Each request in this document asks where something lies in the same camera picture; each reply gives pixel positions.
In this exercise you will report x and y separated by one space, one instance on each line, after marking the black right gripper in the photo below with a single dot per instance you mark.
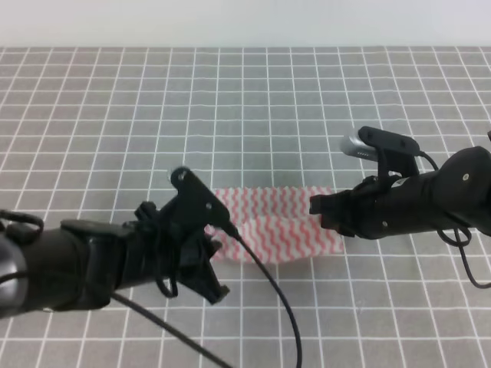
372 209

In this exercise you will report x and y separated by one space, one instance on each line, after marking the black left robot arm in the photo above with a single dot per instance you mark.
79 264

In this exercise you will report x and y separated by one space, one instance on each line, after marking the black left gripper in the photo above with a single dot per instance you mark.
169 247

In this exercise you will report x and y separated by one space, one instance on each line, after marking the pink white wavy striped towel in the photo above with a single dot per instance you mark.
276 224

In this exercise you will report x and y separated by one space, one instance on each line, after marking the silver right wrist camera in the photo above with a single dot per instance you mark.
391 151

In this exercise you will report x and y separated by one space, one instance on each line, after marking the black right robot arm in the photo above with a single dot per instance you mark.
457 195

